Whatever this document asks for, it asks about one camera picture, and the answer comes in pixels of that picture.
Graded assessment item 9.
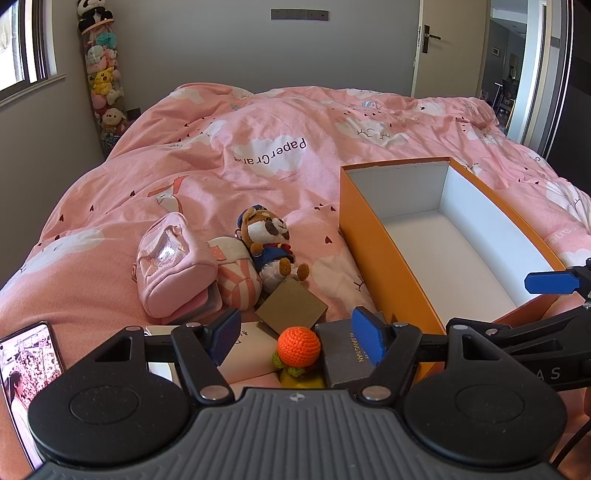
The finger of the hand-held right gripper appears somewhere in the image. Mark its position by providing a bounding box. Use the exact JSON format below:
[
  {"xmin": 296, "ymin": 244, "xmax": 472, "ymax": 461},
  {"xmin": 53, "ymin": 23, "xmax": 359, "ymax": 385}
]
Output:
[
  {"xmin": 525, "ymin": 257, "xmax": 591, "ymax": 296},
  {"xmin": 480, "ymin": 302, "xmax": 591, "ymax": 356}
]

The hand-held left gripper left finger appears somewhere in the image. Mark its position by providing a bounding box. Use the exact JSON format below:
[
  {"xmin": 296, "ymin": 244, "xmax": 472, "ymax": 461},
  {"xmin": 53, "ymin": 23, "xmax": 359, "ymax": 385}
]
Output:
[{"xmin": 92, "ymin": 308, "xmax": 243, "ymax": 407}]

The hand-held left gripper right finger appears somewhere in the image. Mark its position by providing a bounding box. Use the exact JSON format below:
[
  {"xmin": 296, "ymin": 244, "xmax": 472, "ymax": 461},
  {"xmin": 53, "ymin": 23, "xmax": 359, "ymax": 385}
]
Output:
[{"xmin": 352, "ymin": 306, "xmax": 502, "ymax": 405}]

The pink striped plush toy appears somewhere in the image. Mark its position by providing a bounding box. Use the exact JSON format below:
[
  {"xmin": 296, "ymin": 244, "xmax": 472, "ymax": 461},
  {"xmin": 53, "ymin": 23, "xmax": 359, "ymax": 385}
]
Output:
[{"xmin": 208, "ymin": 236, "xmax": 264, "ymax": 309}]

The orange crochet fruit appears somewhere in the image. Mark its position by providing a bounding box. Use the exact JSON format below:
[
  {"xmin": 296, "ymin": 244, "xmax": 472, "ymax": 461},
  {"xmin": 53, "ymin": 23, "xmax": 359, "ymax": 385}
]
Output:
[{"xmin": 270, "ymin": 327, "xmax": 322, "ymax": 372}]

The small brown box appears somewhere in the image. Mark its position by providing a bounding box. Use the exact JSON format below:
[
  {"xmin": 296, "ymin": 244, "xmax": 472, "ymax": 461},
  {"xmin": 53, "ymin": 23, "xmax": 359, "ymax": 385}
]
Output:
[{"xmin": 255, "ymin": 276, "xmax": 329, "ymax": 335}]

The orange cardboard box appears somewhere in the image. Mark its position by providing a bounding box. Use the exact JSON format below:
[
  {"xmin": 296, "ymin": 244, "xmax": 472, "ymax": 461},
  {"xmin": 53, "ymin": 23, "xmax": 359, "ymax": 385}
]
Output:
[{"xmin": 339, "ymin": 157, "xmax": 573, "ymax": 376}]

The pink mini backpack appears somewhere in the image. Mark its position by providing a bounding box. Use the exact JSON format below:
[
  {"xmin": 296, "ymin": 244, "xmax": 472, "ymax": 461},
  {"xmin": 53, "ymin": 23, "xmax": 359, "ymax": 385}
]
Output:
[{"xmin": 131, "ymin": 212, "xmax": 220, "ymax": 319}]

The brown bear plush toy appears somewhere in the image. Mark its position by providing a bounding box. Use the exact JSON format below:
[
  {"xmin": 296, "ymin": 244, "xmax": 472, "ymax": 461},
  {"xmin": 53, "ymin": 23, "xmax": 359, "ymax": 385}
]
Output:
[{"xmin": 236, "ymin": 206, "xmax": 311, "ymax": 294}]

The white flat box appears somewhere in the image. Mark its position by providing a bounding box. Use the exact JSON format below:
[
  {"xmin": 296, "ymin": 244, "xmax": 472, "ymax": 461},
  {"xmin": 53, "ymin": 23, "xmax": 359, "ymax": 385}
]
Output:
[{"xmin": 217, "ymin": 320, "xmax": 282, "ymax": 384}]

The dark grey box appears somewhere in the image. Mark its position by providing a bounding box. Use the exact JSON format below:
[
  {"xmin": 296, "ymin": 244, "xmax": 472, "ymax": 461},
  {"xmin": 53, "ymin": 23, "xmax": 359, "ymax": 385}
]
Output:
[{"xmin": 315, "ymin": 318, "xmax": 393, "ymax": 391}]

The yellow toy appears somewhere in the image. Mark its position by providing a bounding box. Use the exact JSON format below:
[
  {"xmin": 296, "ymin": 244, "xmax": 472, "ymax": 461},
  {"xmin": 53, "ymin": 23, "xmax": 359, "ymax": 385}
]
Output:
[{"xmin": 279, "ymin": 367, "xmax": 326, "ymax": 391}]

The dark wardrobe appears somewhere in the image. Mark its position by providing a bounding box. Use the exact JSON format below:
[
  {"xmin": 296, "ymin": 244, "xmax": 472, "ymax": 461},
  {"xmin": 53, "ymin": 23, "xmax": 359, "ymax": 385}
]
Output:
[{"xmin": 536, "ymin": 0, "xmax": 591, "ymax": 185}]

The smartphone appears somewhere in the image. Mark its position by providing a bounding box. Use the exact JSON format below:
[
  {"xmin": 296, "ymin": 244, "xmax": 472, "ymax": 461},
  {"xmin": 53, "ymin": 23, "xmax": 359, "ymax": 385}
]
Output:
[{"xmin": 0, "ymin": 322, "xmax": 65, "ymax": 469}]

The pink printed blanket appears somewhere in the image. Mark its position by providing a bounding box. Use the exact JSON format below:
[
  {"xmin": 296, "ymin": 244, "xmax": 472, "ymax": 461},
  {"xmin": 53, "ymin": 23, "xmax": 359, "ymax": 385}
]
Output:
[{"xmin": 0, "ymin": 83, "xmax": 591, "ymax": 462}]

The white door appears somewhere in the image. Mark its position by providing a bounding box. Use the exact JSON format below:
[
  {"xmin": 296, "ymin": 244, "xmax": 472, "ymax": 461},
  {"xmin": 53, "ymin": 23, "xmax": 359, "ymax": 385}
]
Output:
[{"xmin": 412, "ymin": 0, "xmax": 492, "ymax": 99}]

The clear tube of plush toys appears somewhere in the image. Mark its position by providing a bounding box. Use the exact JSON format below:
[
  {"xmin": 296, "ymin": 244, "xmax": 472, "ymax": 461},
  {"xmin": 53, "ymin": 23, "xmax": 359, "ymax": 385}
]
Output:
[{"xmin": 81, "ymin": 19, "xmax": 130, "ymax": 155}]

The panda plush toy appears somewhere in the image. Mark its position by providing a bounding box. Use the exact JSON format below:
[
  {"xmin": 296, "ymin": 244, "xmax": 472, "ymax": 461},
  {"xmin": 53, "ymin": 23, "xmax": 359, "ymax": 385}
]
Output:
[{"xmin": 76, "ymin": 0, "xmax": 114, "ymax": 31}]

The window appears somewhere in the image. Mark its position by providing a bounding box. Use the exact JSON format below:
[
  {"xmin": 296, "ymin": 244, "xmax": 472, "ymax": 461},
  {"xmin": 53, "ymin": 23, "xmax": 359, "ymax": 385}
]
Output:
[{"xmin": 0, "ymin": 0, "xmax": 66, "ymax": 104}]

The black door handle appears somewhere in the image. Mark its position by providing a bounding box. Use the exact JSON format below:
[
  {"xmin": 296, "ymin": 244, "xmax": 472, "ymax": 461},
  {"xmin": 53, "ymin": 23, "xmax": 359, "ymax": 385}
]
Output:
[{"xmin": 419, "ymin": 24, "xmax": 441, "ymax": 55}]

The grey wall switch panel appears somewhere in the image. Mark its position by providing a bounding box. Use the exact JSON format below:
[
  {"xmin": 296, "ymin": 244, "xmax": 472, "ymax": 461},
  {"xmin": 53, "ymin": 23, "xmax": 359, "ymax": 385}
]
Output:
[{"xmin": 271, "ymin": 8, "xmax": 329, "ymax": 21}]

